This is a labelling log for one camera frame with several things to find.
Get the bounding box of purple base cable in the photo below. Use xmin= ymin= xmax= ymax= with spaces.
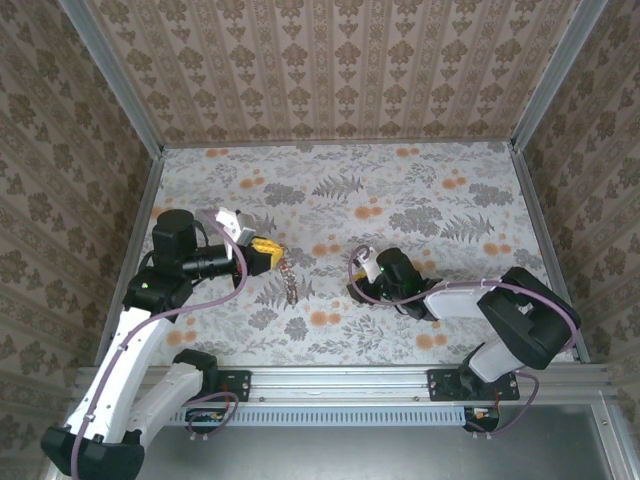
xmin=464 ymin=372 xmax=541 ymax=437
xmin=183 ymin=391 xmax=240 ymax=442

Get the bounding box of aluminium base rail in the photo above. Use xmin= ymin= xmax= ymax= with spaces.
xmin=74 ymin=363 xmax=615 ymax=405

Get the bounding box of black mount plate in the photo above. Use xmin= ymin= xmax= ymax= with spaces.
xmin=182 ymin=368 xmax=251 ymax=404
xmin=427 ymin=368 xmax=521 ymax=403

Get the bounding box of black left mount plate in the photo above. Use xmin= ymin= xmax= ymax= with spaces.
xmin=182 ymin=368 xmax=251 ymax=404

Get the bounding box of aluminium left frame post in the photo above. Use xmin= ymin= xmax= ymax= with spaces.
xmin=57 ymin=0 xmax=166 ymax=159

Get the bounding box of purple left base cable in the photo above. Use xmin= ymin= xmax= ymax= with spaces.
xmin=183 ymin=391 xmax=240 ymax=442

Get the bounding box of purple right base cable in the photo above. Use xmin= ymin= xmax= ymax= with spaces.
xmin=464 ymin=372 xmax=541 ymax=437

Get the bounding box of aluminium left side rail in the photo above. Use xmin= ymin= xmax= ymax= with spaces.
xmin=92 ymin=149 xmax=166 ymax=364

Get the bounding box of controller board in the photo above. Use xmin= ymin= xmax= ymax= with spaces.
xmin=186 ymin=407 xmax=226 ymax=434
xmin=463 ymin=406 xmax=501 ymax=432

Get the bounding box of black right mount plate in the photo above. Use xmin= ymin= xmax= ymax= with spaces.
xmin=427 ymin=368 xmax=521 ymax=403

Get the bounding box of left controller board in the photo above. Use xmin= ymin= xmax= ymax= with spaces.
xmin=186 ymin=407 xmax=226 ymax=434

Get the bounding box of right controller board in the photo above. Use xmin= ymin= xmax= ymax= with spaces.
xmin=463 ymin=406 xmax=501 ymax=432

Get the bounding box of white slotted cable duct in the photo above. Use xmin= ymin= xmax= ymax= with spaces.
xmin=169 ymin=403 xmax=474 ymax=428

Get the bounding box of aluminium right side rail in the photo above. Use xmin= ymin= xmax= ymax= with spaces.
xmin=508 ymin=142 xmax=590 ymax=362

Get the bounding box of metal keyring with keys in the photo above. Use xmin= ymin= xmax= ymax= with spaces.
xmin=279 ymin=257 xmax=301 ymax=305

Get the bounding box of grey metal panel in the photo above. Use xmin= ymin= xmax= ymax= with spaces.
xmin=134 ymin=404 xmax=631 ymax=480

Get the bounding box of aluminium frame post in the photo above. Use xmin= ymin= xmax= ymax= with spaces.
xmin=509 ymin=0 xmax=609 ymax=151
xmin=57 ymin=0 xmax=166 ymax=159

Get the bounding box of aluminium right frame post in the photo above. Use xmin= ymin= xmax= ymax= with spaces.
xmin=509 ymin=0 xmax=609 ymax=151

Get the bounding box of floral patterned table cover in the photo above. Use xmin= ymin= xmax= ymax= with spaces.
xmin=130 ymin=141 xmax=581 ymax=369

